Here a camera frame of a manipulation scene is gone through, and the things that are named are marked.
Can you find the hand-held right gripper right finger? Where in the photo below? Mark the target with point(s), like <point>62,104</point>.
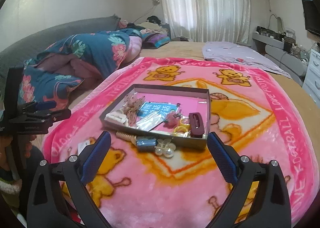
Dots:
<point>222,158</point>

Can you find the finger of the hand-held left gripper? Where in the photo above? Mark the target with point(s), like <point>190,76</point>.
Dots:
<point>55,114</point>
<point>42,105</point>

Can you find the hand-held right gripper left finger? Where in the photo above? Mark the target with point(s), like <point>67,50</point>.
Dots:
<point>96,158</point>

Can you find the white hair claw clip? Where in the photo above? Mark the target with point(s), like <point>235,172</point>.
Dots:
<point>113,117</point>

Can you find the brown oval hair clip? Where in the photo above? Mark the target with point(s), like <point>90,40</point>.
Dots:
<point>192,118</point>

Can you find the yellow clear hair clip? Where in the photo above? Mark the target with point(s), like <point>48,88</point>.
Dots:
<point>179,129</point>

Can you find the sheer dotted bow hair clip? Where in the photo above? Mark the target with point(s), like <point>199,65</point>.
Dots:
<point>132,110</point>

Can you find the clear plastic packet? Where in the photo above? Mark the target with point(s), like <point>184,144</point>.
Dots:
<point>150,123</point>

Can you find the pink flower hair clip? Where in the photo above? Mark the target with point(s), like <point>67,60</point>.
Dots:
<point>170,121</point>

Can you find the shallow grey cardboard box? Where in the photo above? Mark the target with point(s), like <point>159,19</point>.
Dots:
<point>160,138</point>

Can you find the cream comb hair clip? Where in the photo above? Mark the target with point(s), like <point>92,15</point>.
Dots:
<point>125,135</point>

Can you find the blue hair clip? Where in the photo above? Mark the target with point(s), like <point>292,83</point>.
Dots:
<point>146,143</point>

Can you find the grey headboard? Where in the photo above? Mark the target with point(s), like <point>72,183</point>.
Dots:
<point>37,38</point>

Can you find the pink bear print blanket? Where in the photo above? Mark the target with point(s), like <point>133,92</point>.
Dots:
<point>175,188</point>

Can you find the clear pearl hair clip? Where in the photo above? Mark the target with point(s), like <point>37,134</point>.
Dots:
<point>160,152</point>

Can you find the blue floral quilt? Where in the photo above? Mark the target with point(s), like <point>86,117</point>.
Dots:
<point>95,50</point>

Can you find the light purple sheet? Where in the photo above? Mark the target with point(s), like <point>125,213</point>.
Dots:
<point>225,50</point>

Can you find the grey television stand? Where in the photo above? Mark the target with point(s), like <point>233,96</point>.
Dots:
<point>275,53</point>

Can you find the white drawer cabinet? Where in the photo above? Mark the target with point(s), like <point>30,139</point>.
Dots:
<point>313,73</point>

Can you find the purple striped pillow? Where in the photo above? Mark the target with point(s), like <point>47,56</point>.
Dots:
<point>156,39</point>

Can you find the beige folded clothes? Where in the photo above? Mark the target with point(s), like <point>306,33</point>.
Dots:
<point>155,26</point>

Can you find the white curtain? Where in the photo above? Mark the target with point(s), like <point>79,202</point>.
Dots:
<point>205,0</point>

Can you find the black television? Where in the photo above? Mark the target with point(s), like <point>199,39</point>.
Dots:
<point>312,18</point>

